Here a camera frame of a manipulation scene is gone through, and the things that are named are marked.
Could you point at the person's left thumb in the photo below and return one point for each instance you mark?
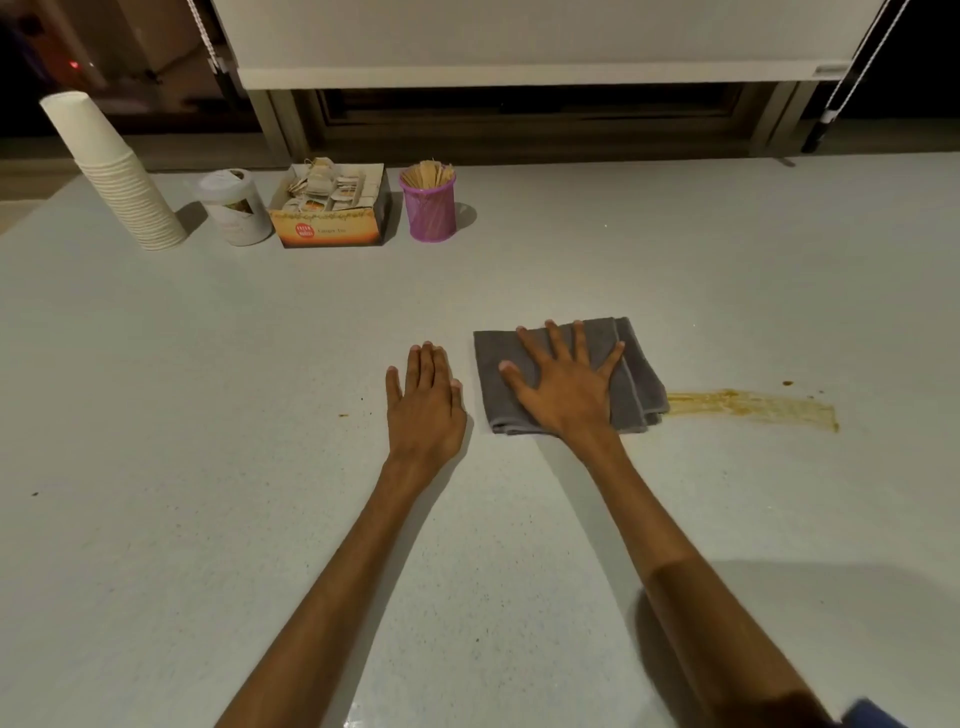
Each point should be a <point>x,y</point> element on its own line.
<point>457,395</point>

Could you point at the bunch of wooden stir sticks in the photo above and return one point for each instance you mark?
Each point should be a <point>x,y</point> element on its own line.
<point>427,175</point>

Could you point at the person's left hand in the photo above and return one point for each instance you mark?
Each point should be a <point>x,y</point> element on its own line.
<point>424,420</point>

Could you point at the person's right little finger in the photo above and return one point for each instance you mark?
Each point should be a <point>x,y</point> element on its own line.
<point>610,362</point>

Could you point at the window frame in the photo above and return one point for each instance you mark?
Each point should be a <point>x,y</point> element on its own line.
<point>525,124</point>

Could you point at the white roller blind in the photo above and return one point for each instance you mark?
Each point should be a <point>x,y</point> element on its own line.
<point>540,37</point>

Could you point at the pink mesh holder cup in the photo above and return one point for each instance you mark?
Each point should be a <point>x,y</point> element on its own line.
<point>429,211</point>

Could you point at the person's right thumb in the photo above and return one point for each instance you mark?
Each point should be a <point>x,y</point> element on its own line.
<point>516,377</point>

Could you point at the grey cloth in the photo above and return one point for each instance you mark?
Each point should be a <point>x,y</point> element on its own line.
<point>637,375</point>

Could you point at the brown liquid spill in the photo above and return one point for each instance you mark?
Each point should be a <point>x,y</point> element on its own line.
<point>757,406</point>

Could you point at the person's left forearm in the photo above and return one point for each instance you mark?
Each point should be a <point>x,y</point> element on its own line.
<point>337,592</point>

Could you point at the person's right middle finger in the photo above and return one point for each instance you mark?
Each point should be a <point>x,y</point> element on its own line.
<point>559,346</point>

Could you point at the pile of tea bags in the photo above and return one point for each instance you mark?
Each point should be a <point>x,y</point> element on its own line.
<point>326,189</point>

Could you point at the person's left little finger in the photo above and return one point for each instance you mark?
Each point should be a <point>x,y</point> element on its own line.
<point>394,388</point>

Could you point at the orange cardboard tea box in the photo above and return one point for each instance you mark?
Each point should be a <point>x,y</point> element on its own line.
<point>330,225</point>

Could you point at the white plastic jar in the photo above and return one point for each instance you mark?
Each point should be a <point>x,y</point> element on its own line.
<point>234,210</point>

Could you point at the person's right forearm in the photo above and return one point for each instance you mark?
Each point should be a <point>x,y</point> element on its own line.
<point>675,577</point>

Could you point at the stack of white paper cups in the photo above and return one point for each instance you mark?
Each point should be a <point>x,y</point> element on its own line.
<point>120,180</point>

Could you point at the person's left middle finger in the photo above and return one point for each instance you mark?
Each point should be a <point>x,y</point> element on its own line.
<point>427,367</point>

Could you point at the person's right hand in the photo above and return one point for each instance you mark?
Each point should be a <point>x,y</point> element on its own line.
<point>566,397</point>

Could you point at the blue sleeve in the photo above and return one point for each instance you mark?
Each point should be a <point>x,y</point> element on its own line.
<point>874,716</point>

